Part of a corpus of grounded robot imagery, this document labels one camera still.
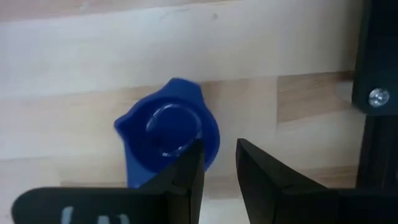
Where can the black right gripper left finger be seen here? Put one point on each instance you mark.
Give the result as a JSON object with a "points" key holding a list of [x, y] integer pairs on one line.
{"points": [[174, 199]]}

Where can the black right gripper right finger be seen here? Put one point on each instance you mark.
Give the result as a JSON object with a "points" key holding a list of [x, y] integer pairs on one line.
{"points": [[280, 199]]}

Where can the small dark blue measuring cup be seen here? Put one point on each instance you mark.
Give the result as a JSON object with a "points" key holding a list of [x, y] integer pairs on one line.
{"points": [[168, 130]]}

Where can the black aluminium table frame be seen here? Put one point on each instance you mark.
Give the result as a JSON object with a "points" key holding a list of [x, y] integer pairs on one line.
{"points": [[379, 46]]}

